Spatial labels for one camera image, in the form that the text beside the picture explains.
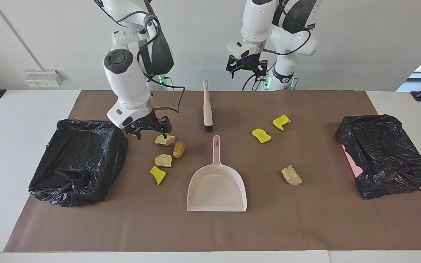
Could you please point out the pink plastic dustpan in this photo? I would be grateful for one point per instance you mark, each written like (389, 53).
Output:
(216, 190)

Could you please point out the yellow sponge piece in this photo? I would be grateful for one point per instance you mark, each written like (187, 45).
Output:
(158, 175)
(281, 122)
(261, 135)

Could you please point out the beige sponge chunk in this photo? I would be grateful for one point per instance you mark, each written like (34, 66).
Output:
(166, 141)
(163, 160)
(291, 175)

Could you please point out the beige brush black bristles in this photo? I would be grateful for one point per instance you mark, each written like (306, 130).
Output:
(207, 109)

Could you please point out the brown paper table mat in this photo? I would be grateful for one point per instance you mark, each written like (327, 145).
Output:
(232, 230)

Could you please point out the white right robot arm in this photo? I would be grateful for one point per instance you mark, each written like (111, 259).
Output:
(126, 84)

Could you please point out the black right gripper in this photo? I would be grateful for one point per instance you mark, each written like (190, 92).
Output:
(146, 124)

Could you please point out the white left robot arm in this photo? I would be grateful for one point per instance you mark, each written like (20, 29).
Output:
(258, 22)

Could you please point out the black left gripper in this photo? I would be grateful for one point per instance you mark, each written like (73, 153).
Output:
(247, 64)

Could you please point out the pink trash bin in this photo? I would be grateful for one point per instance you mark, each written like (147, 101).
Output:
(351, 162)

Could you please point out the black plastic trash bag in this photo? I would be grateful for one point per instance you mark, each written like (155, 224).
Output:
(79, 164)
(386, 153)

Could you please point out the white wall socket box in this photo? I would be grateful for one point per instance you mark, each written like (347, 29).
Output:
(44, 78)

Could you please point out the brown bread roll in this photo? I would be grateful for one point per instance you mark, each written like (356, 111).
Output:
(179, 149)

